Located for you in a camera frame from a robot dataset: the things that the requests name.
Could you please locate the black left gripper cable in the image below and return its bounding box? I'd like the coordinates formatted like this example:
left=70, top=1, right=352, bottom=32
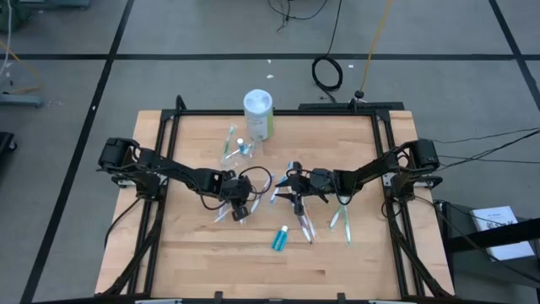
left=238, top=166, right=274, bottom=198

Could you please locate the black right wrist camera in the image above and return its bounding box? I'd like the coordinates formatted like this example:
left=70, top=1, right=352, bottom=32
left=310, top=168, right=332, bottom=186

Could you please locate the white green cylindrical canister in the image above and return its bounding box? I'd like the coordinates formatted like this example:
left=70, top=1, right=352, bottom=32
left=242, top=88, right=275, bottom=143

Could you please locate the white cable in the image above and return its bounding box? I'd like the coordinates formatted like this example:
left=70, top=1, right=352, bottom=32
left=0, top=0, right=14, bottom=79

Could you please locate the black camera mount knob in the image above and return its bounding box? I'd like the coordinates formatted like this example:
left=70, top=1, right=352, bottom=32
left=348, top=89, right=369, bottom=113

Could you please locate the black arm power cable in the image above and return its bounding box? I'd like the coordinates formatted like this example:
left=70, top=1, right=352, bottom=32
left=103, top=196, right=143, bottom=251

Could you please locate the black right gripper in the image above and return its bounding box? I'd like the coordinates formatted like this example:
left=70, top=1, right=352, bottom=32
left=273, top=161, right=337, bottom=217

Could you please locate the yellow cable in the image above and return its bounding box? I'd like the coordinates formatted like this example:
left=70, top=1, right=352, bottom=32
left=358, top=0, right=394, bottom=92

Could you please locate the black floor cable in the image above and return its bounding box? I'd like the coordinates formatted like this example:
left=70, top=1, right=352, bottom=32
left=267, top=0, right=331, bottom=34

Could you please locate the white booklet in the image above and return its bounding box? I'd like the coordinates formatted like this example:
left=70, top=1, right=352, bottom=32
left=468, top=205, right=536, bottom=263

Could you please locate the thin black cable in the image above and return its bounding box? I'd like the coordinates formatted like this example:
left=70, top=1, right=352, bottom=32
left=419, top=128, right=540, bottom=145
left=436, top=154, right=540, bottom=166

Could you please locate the black caster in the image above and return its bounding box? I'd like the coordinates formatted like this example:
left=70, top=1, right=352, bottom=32
left=0, top=131, right=19, bottom=156

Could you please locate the gray stand base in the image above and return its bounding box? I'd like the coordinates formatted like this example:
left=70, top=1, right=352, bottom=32
left=0, top=92, right=44, bottom=109

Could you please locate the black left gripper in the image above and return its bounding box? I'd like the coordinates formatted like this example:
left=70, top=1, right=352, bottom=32
left=221, top=170, right=254, bottom=223

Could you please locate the black metal table frame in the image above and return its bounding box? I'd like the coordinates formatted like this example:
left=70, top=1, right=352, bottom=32
left=94, top=95, right=456, bottom=304

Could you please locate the black flat bar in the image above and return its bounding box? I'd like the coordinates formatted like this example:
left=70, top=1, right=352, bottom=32
left=298, top=100, right=405, bottom=112

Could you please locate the coiled black cable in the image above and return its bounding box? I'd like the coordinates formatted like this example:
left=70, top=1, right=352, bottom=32
left=310, top=0, right=344, bottom=93

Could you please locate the black side cart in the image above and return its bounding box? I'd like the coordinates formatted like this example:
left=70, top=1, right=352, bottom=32
left=433, top=198, right=540, bottom=296

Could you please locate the purple white toothbrush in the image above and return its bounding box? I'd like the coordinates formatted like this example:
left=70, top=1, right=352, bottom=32
left=250, top=175, right=267, bottom=214
left=296, top=203, right=314, bottom=245

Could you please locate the green white toothbrush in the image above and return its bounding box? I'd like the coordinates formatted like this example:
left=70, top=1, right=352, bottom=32
left=328, top=203, right=343, bottom=231
left=343, top=204, right=352, bottom=247
left=223, top=125, right=236, bottom=164

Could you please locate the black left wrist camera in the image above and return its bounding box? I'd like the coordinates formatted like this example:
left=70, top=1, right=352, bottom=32
left=234, top=176, right=254, bottom=196

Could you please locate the green machine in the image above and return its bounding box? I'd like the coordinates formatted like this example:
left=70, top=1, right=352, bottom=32
left=0, top=0, right=92, bottom=34

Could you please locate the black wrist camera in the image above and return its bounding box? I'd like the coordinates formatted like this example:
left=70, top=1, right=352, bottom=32
left=234, top=176, right=254, bottom=196
left=310, top=168, right=332, bottom=186

